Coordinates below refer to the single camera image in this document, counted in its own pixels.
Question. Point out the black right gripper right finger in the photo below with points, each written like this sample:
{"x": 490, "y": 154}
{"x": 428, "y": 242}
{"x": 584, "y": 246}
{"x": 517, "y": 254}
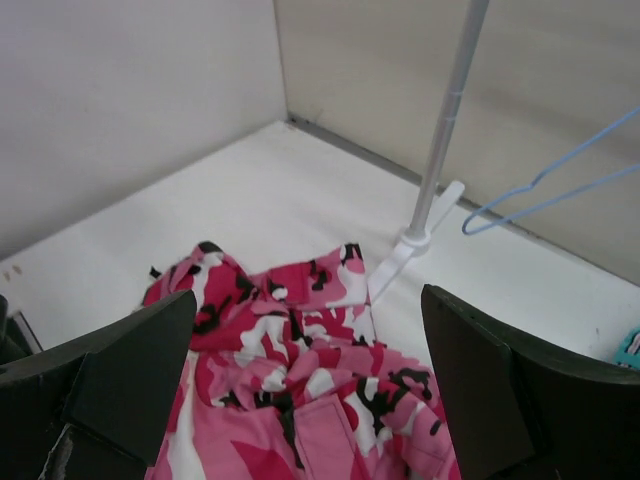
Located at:
{"x": 520, "y": 407}

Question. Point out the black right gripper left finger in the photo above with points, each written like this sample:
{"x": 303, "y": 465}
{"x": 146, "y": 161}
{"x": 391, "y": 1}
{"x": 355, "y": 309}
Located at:
{"x": 96, "y": 407}

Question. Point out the pink camouflage trousers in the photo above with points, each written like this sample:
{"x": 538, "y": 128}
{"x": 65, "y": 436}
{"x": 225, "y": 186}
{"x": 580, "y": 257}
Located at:
{"x": 285, "y": 378}

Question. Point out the teal shorts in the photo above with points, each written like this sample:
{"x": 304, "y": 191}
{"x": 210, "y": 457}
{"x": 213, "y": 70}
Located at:
{"x": 628, "y": 353}

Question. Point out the white clothes rack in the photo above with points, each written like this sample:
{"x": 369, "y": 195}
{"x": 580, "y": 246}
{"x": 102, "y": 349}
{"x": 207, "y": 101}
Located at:
{"x": 432, "y": 208}

